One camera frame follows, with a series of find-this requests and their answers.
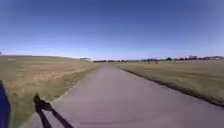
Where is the grey asphalt path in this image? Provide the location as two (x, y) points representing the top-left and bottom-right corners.
(19, 63), (224, 128)

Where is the row of distant trees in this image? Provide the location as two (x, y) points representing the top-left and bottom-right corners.
(92, 55), (224, 64)

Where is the dry grass field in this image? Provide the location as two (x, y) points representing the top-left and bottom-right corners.
(0, 54), (102, 128)
(111, 59), (224, 108)

